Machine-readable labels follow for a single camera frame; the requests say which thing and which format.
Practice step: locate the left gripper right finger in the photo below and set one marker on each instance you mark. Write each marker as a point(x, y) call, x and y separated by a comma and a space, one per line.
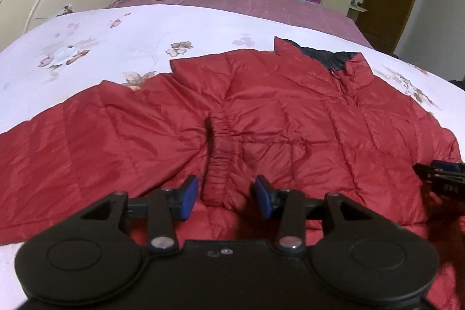
point(285, 212)

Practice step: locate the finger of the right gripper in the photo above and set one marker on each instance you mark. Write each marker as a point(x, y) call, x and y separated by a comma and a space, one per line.
point(440, 170)

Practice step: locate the white floral quilt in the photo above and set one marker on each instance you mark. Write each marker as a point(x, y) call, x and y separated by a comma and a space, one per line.
point(69, 54)

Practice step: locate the red down jacket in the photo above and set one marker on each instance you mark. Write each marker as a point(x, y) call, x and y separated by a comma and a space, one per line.
point(228, 118)

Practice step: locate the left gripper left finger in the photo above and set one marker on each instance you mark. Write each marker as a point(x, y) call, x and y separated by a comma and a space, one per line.
point(164, 208)

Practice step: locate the pink bed sheet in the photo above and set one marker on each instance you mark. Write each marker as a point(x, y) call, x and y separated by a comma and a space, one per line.
point(291, 12)

